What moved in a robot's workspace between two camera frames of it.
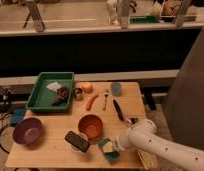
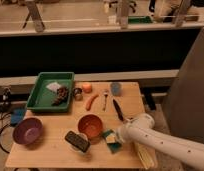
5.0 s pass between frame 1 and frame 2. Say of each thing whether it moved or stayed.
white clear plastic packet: stayed
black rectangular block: stayed
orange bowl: stayed
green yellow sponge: moved
